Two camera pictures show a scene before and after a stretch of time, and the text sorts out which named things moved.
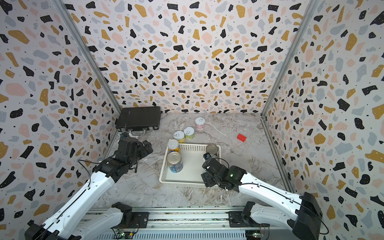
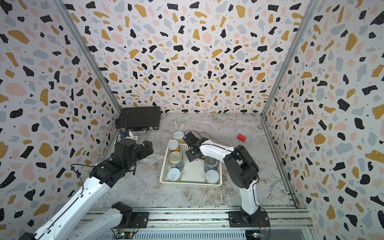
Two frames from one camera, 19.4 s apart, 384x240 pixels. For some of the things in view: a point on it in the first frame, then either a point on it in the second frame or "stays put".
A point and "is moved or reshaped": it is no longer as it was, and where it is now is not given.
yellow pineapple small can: x=180 y=136 stays put
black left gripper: x=143 y=151 stays put
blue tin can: x=174 y=162 stays put
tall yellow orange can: x=173 y=145 stays put
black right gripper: x=205 y=179 -> x=188 y=155
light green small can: x=189 y=133 is moved or reshaped
